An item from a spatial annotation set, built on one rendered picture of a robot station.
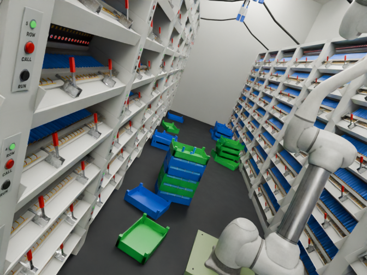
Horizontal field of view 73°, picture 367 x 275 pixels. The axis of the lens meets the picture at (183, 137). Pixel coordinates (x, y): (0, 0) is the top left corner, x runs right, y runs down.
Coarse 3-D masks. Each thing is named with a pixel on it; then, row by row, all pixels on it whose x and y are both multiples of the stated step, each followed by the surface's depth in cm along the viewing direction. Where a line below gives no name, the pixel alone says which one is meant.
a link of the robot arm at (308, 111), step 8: (360, 64) 107; (344, 72) 110; (352, 72) 108; (360, 72) 107; (328, 80) 113; (336, 80) 111; (344, 80) 110; (320, 88) 114; (328, 88) 113; (336, 88) 113; (312, 96) 116; (320, 96) 115; (304, 104) 118; (312, 104) 116; (320, 104) 117; (296, 112) 121; (304, 112) 118; (312, 112) 117; (312, 120) 118
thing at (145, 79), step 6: (144, 60) 167; (150, 66) 168; (138, 72) 143; (150, 72) 169; (156, 72) 169; (144, 78) 140; (150, 78) 154; (132, 84) 113; (138, 84) 128; (144, 84) 147
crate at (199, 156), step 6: (174, 138) 210; (174, 144) 212; (180, 144) 213; (174, 150) 192; (180, 150) 211; (186, 150) 216; (192, 150) 216; (198, 150) 217; (174, 156) 194; (180, 156) 195; (186, 156) 196; (192, 156) 197; (198, 156) 213; (204, 156) 211; (198, 162) 199; (204, 162) 200
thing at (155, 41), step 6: (150, 30) 105; (150, 36) 122; (156, 36) 159; (162, 36) 162; (150, 42) 118; (156, 42) 140; (162, 42) 163; (144, 48) 115; (150, 48) 127; (156, 48) 141; (162, 48) 158
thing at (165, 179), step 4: (164, 176) 199; (164, 180) 201; (168, 180) 201; (172, 180) 202; (176, 180) 202; (180, 180) 203; (176, 184) 204; (180, 184) 204; (184, 184) 205; (188, 184) 205; (192, 184) 206; (196, 184) 206; (192, 188) 207; (196, 188) 208
